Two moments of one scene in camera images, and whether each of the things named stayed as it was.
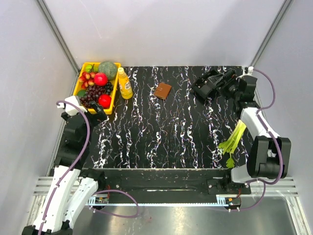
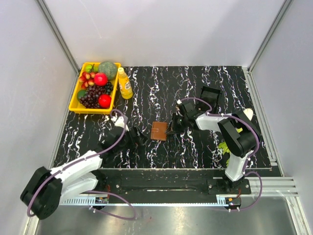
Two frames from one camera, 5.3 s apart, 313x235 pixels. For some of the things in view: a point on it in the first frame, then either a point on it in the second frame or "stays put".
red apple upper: (100, 79) stays put
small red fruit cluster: (87, 79) stays put
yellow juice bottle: (125, 89) stays put
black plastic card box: (209, 84) to (212, 95)
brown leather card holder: (163, 90) to (159, 130)
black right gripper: (230, 77) to (177, 130)
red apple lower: (104, 100) stays put
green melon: (109, 68) stays put
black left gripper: (101, 116) to (135, 141)
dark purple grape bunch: (93, 92) stays put
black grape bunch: (108, 88) stays put
